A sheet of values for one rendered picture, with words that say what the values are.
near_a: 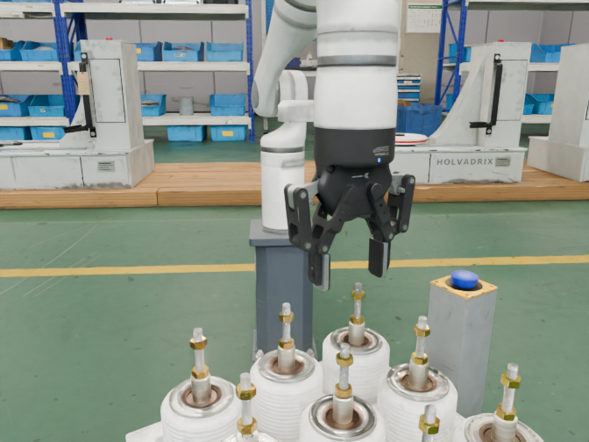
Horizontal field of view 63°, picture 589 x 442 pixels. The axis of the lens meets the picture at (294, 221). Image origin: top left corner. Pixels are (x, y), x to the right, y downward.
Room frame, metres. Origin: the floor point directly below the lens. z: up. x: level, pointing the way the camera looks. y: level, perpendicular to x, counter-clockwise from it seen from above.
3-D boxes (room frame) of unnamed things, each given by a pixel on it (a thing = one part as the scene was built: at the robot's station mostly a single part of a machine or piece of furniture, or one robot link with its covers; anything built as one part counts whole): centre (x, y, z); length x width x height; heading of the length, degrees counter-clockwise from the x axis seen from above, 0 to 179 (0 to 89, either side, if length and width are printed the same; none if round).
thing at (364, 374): (0.61, -0.09, 0.16); 0.10 x 0.10 x 0.18
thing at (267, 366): (0.55, 0.01, 0.25); 0.08 x 0.08 x 0.01
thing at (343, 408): (0.45, -0.05, 0.26); 0.02 x 0.02 x 0.03
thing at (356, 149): (0.45, -0.06, 0.53); 0.08 x 0.08 x 0.09
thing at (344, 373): (0.45, -0.05, 0.30); 0.01 x 0.01 x 0.08
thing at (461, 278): (0.67, -0.26, 0.32); 0.04 x 0.04 x 0.02
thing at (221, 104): (5.32, 0.71, 0.36); 0.50 x 0.38 x 0.21; 4
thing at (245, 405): (0.39, 0.05, 0.31); 0.01 x 0.01 x 0.08
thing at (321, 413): (0.45, -0.05, 0.25); 0.08 x 0.08 x 0.01
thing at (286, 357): (0.55, 0.01, 0.26); 0.02 x 0.02 x 0.03
